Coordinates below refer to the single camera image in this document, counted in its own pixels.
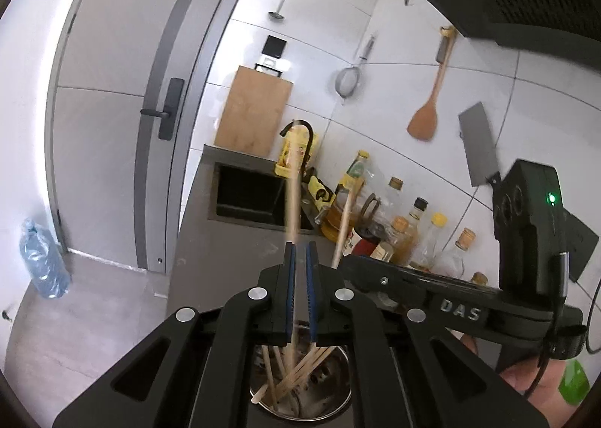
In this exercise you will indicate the clear bottle yellow cap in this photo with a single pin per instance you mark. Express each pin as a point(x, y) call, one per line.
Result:
point(437, 220)

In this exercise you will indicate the large cooking oil bottle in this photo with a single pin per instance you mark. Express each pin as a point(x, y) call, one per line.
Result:
point(357, 172)

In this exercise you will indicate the hanging steel cleaver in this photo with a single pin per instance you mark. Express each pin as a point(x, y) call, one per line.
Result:
point(479, 146)

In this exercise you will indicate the black cylindrical utensil holder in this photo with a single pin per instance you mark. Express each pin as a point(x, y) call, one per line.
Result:
point(335, 390)

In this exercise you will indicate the green packet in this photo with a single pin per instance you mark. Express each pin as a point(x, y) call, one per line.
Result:
point(575, 381)

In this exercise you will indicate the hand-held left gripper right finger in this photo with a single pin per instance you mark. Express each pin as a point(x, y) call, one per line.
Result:
point(312, 287)

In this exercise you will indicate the hanging wooden spatula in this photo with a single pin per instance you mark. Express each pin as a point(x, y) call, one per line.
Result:
point(422, 120)

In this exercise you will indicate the grey door frame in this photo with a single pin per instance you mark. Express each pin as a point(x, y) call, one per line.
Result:
point(178, 34)

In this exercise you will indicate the hanging metal strainer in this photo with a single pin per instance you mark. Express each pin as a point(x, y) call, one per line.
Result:
point(347, 80)

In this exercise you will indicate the bundle of wooden chopsticks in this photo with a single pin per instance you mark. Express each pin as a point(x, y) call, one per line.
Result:
point(281, 385)

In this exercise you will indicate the person's right hand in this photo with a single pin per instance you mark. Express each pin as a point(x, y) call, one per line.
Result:
point(519, 381)

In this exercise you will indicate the clear bottle gold cap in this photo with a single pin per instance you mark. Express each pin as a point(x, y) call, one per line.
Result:
point(396, 184)

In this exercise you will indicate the small bottle orange cap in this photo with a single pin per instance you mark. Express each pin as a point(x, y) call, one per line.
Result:
point(400, 225)

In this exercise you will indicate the white door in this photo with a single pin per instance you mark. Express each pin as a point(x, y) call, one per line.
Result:
point(108, 57)

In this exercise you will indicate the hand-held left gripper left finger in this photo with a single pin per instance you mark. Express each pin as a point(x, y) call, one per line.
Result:
point(290, 287)

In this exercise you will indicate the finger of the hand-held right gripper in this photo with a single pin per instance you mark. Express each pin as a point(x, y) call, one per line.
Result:
point(385, 280)

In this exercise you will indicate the dark kitchen sink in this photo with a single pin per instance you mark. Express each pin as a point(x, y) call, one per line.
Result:
point(249, 193)

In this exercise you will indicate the yellow black scrubber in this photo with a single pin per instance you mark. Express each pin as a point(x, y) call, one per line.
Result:
point(319, 186)

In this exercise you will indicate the black curved faucet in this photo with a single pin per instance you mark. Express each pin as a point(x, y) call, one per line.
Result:
point(311, 141)

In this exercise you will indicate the yellow dish soap bottle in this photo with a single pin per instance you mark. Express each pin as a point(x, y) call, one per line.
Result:
point(284, 160)

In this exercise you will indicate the amber bottle dark cap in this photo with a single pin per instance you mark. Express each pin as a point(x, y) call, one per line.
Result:
point(418, 210)

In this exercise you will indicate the large clear water bottle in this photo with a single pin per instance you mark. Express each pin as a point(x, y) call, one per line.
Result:
point(42, 263)

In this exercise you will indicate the clear bottle cork cap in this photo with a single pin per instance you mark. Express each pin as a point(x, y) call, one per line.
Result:
point(466, 238)

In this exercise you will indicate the dark grey wall socket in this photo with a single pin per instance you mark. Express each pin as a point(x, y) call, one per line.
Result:
point(582, 245)

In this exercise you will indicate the wooden cutting board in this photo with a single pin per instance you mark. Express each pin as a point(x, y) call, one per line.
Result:
point(253, 113)

